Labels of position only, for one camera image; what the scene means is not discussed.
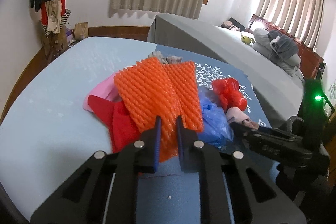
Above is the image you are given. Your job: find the pink item on bed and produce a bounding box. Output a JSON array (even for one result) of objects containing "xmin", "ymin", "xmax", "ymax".
[{"xmin": 221, "ymin": 18, "xmax": 246, "ymax": 31}]

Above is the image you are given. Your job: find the red plastic bag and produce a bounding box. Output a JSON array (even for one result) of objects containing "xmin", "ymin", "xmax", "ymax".
[{"xmin": 211, "ymin": 77, "xmax": 247, "ymax": 113}]

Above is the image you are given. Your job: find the dark grey hoodie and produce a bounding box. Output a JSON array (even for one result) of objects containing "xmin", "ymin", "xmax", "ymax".
[{"xmin": 267, "ymin": 30, "xmax": 298, "ymax": 64}]

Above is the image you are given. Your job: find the striped bag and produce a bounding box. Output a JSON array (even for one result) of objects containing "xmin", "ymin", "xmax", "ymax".
[{"xmin": 41, "ymin": 9, "xmax": 71, "ymax": 37}]

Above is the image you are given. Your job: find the yellow plush toy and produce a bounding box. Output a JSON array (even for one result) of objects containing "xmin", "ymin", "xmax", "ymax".
[{"xmin": 241, "ymin": 34, "xmax": 255, "ymax": 46}]

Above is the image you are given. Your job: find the grey sock bundle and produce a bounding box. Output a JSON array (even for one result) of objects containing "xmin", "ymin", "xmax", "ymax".
[{"xmin": 148, "ymin": 51, "xmax": 183, "ymax": 65}]

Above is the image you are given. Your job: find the blue patterned bed sheet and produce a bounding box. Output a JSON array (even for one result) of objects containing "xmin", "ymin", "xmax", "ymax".
[{"xmin": 1, "ymin": 37, "xmax": 270, "ymax": 220}]

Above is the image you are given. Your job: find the cardboard box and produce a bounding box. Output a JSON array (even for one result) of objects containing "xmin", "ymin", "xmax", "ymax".
[{"xmin": 41, "ymin": 28, "xmax": 68, "ymax": 57}]

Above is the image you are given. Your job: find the beige tote bag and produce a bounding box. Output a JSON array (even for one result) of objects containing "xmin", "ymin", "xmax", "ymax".
[{"xmin": 45, "ymin": 0, "xmax": 62, "ymax": 34}]

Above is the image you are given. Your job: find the blue plastic bag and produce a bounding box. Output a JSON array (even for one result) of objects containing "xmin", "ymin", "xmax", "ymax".
[{"xmin": 198, "ymin": 92, "xmax": 234, "ymax": 149}]

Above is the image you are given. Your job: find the orange foam fruit net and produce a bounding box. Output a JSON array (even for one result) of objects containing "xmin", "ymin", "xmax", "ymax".
[{"xmin": 114, "ymin": 57, "xmax": 204, "ymax": 162}]

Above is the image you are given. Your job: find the red wooden headboard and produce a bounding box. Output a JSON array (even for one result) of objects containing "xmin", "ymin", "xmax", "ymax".
[{"xmin": 245, "ymin": 14, "xmax": 326, "ymax": 79}]

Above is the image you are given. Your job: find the pink plastic bag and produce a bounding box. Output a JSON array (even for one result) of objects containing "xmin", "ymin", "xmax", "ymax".
[{"xmin": 83, "ymin": 73, "xmax": 121, "ymax": 112}]

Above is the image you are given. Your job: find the brown paper bag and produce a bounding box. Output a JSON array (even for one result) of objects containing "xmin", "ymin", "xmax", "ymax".
[{"xmin": 73, "ymin": 22, "xmax": 89, "ymax": 40}]

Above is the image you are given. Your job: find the red cloth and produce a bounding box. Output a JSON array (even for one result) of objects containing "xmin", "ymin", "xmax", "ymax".
[{"xmin": 88, "ymin": 95, "xmax": 141, "ymax": 153}]

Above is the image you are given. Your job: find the grey covered bed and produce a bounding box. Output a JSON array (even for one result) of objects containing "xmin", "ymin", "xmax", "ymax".
[{"xmin": 147, "ymin": 14, "xmax": 303, "ymax": 127}]

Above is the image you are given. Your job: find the beige curtain right window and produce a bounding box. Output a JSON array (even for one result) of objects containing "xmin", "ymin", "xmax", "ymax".
[{"xmin": 256, "ymin": 0, "xmax": 325, "ymax": 51}]

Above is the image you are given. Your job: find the pink knit hat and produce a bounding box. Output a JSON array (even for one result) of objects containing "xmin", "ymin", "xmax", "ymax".
[{"xmin": 226, "ymin": 107, "xmax": 259, "ymax": 130}]

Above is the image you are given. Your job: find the red hanging bag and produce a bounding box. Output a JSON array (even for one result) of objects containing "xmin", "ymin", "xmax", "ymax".
[{"xmin": 41, "ymin": 0, "xmax": 65, "ymax": 26}]

